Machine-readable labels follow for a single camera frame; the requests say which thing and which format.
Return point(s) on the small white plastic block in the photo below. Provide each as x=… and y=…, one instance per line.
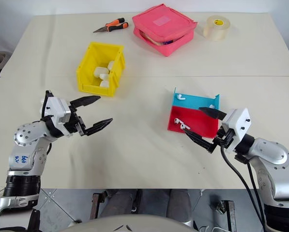
x=111, y=65
x=104, y=83
x=104, y=76

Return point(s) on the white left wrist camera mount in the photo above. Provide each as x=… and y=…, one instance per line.
x=54, y=106

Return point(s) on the white parts in bin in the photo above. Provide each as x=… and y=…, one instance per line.
x=100, y=71

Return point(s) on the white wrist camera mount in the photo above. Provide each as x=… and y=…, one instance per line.
x=54, y=106
x=238, y=123

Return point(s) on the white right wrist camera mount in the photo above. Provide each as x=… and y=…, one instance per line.
x=238, y=123

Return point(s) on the red and blue tray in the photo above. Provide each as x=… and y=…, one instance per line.
x=195, y=118

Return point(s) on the pink fabric zip pouch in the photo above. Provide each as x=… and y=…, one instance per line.
x=163, y=21

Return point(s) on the orange and black pliers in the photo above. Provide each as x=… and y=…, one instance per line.
x=115, y=25

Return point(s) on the yellow plastic bin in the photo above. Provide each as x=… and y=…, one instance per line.
x=86, y=72

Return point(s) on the metal table frame bracket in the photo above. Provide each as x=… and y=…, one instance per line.
x=97, y=205
x=229, y=215

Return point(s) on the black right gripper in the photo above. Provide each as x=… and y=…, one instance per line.
x=225, y=137

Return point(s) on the white rounded robot torso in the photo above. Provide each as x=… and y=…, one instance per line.
x=125, y=223

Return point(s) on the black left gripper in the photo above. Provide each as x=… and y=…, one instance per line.
x=75, y=123

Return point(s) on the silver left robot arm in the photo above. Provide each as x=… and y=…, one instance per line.
x=25, y=137

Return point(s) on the translucent tape roll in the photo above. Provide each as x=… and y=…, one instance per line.
x=215, y=29

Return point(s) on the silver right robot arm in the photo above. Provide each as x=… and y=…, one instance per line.
x=272, y=154

